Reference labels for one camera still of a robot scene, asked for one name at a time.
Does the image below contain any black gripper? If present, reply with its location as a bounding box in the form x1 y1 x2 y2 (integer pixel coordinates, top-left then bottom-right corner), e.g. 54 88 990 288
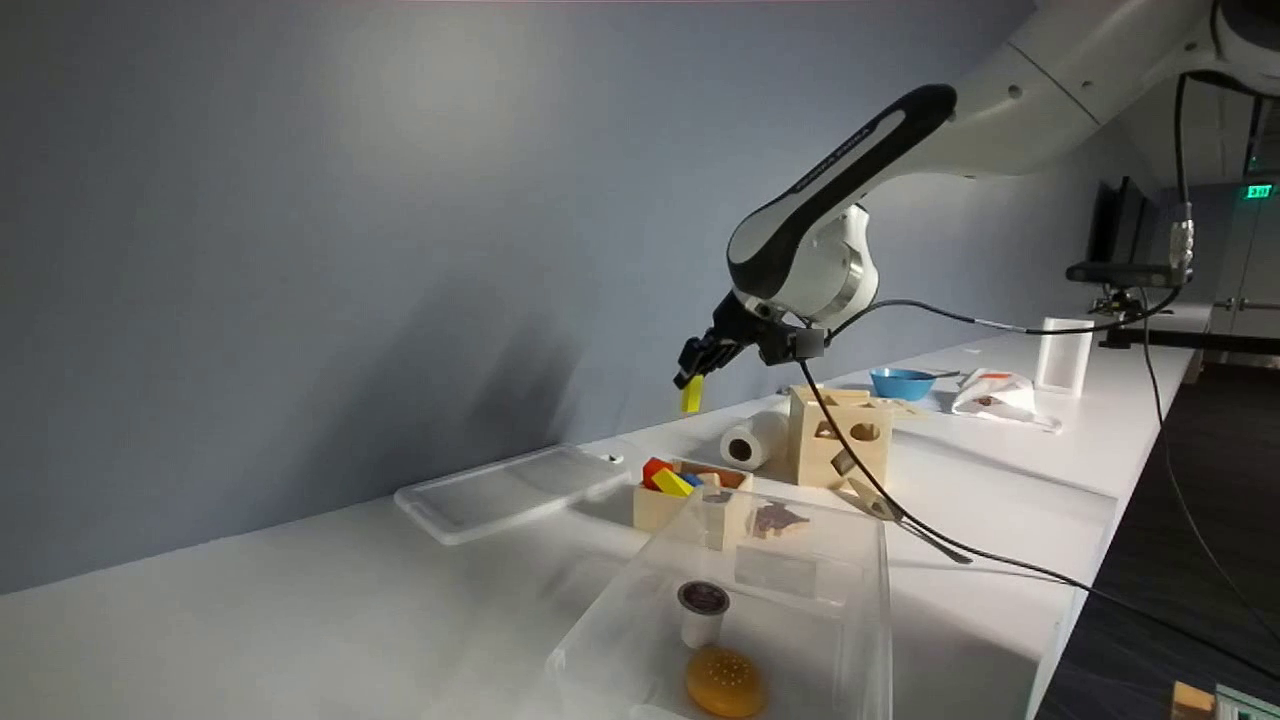
673 298 809 391

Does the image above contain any wooden shape sorter box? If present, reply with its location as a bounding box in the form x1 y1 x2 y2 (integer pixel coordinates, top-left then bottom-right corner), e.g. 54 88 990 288
785 382 900 491

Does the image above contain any pale green box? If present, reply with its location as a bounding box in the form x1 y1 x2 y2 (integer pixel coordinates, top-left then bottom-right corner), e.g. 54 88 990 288
1212 679 1280 720

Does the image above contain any small open wooden crate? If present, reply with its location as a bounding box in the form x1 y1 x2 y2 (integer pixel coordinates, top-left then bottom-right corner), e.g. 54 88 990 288
628 456 755 554

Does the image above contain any brown giraffe pattern wooden piece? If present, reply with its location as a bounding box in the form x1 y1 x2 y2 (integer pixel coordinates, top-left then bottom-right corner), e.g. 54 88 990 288
748 502 810 542

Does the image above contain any blue bowl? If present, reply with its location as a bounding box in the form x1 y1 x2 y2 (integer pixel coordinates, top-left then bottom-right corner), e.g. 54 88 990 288
869 365 939 404

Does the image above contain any clear plastic lid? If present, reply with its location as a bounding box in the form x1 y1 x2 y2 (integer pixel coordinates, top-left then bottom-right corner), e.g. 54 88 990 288
390 442 631 547

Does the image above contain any clear plastic bin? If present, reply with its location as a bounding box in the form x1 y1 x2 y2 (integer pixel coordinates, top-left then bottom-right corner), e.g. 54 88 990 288
538 491 895 720

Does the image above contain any orange round bun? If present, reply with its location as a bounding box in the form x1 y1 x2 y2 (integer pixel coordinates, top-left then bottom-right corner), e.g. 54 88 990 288
679 644 771 720

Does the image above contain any clear plastic cup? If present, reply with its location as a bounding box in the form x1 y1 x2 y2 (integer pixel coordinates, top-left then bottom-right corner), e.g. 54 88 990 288
1034 315 1094 398

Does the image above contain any black monitor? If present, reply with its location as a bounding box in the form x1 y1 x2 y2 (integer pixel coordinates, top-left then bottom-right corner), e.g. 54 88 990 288
1082 171 1161 268

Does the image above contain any small tan wooden item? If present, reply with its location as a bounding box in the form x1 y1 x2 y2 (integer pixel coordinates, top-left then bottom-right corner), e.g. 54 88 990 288
1168 675 1221 720

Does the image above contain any long black cable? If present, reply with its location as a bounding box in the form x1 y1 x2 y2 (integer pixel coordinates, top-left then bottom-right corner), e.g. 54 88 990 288
791 345 1280 693

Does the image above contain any black camera tripod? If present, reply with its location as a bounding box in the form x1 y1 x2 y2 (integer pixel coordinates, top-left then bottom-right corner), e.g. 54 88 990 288
1082 282 1163 351

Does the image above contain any black stereo camera bar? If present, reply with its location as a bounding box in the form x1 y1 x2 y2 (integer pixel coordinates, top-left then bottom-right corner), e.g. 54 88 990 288
1064 260 1197 288

